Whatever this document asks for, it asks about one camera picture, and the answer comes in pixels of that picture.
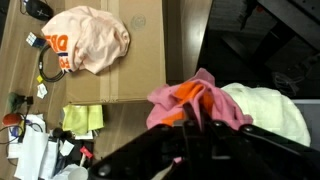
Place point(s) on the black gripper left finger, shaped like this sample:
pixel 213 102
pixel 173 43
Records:
pixel 189 115

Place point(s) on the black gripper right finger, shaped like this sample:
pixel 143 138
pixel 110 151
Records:
pixel 202 115

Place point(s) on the pink shirt orange print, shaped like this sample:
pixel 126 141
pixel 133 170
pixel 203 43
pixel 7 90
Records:
pixel 226 106

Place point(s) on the light green towel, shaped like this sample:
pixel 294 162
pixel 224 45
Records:
pixel 266 110

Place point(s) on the grey mesh-back office chair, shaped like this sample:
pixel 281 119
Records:
pixel 310 113

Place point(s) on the peach shirt orange print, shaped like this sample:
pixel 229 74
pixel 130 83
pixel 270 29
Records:
pixel 96 36

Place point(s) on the large cardboard box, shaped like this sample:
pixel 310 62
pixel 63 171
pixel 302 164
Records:
pixel 140 50

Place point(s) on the yellow microfiber cloth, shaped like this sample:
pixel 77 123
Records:
pixel 81 118

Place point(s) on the white paper cup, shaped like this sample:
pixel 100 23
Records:
pixel 78 173

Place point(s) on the small folded white paper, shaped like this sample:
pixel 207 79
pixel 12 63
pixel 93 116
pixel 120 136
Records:
pixel 66 147

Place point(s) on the small white tag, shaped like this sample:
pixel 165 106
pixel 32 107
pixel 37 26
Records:
pixel 42 90

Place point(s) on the small yellow note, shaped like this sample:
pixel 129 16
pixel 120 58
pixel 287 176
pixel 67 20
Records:
pixel 39 79

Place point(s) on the white paper sheets pile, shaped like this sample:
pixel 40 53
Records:
pixel 30 150

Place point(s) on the dark green clip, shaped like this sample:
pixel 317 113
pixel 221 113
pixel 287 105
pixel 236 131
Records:
pixel 16 100

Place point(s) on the orange ball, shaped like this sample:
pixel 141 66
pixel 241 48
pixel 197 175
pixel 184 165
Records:
pixel 12 119

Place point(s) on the small black round speaker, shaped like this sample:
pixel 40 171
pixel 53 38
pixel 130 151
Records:
pixel 40 9

